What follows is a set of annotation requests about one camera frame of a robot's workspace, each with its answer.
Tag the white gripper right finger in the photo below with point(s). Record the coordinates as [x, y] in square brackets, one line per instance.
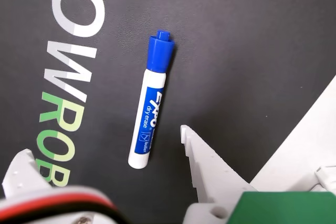
[210, 171]

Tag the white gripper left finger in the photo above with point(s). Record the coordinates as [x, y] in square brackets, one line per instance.
[22, 174]

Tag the blue dry erase marker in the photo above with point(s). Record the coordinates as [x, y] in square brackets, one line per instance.
[151, 103]

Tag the dark grey WOWROBO mat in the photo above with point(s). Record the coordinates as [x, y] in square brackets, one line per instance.
[236, 51]

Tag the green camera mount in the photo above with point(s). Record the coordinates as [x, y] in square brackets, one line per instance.
[283, 208]

